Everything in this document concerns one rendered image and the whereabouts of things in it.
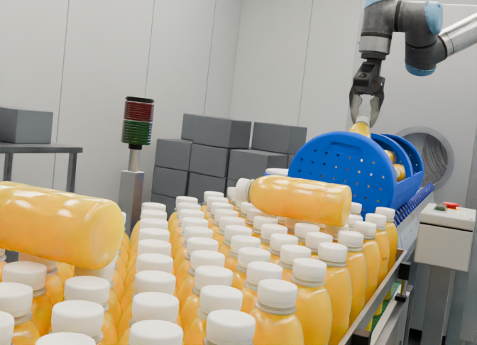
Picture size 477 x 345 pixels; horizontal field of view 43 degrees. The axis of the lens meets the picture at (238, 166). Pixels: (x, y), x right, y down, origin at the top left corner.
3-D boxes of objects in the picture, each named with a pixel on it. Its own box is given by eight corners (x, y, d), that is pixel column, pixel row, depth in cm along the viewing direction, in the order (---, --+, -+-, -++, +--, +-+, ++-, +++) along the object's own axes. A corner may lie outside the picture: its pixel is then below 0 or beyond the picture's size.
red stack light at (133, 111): (157, 122, 134) (160, 104, 133) (143, 121, 128) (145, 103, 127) (133, 119, 136) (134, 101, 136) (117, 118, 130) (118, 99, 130)
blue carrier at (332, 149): (415, 214, 237) (431, 142, 234) (380, 252, 156) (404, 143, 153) (343, 197, 247) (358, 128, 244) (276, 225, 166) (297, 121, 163)
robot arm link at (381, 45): (389, 37, 173) (355, 35, 176) (386, 55, 173) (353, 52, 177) (393, 42, 181) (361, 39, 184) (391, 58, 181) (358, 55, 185)
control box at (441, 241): (469, 254, 134) (476, 208, 133) (467, 272, 115) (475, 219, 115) (422, 245, 138) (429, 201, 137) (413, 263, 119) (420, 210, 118)
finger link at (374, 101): (383, 127, 182) (382, 96, 182) (380, 127, 177) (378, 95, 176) (373, 128, 183) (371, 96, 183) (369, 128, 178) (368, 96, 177)
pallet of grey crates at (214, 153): (294, 248, 595) (309, 127, 585) (257, 262, 525) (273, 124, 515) (191, 226, 652) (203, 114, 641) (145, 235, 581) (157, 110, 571)
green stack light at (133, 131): (155, 145, 134) (157, 123, 134) (140, 145, 128) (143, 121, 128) (130, 141, 136) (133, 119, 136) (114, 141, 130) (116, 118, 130)
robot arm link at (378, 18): (397, -8, 171) (362, -9, 175) (391, 37, 172) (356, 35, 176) (402, -1, 179) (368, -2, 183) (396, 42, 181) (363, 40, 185)
